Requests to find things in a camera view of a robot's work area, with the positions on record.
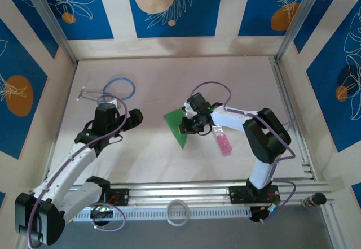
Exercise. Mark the green paper sheet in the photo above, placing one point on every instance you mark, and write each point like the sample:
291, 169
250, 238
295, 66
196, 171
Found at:
176, 124

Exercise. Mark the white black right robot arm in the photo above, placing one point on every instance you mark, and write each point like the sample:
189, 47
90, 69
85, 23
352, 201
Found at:
262, 172

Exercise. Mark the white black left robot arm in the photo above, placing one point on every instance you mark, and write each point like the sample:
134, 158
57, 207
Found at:
70, 167

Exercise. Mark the blue stethoscope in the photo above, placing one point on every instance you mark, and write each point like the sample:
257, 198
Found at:
134, 90

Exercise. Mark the white tape roll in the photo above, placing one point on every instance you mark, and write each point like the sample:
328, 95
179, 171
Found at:
177, 224

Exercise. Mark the dark capped bottle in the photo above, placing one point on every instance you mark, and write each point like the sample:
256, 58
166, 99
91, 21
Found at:
318, 198

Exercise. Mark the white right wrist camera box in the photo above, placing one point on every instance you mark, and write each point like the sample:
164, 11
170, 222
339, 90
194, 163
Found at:
188, 109

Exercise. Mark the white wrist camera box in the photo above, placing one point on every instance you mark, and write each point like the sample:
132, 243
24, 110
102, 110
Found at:
115, 103
188, 109

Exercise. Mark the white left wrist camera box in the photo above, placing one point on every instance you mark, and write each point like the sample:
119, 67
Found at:
115, 103

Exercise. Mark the aluminium table side rail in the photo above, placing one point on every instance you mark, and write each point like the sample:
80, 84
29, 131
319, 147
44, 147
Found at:
284, 91
68, 91

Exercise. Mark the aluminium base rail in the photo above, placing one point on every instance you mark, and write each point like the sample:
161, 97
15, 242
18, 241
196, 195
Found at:
180, 192

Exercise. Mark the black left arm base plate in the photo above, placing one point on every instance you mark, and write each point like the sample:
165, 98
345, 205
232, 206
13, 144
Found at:
121, 196

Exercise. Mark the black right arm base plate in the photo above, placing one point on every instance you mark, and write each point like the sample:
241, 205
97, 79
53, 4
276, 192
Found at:
239, 195

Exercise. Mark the aluminium frame post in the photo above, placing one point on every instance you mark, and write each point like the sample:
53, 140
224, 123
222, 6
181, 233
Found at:
298, 17
48, 17

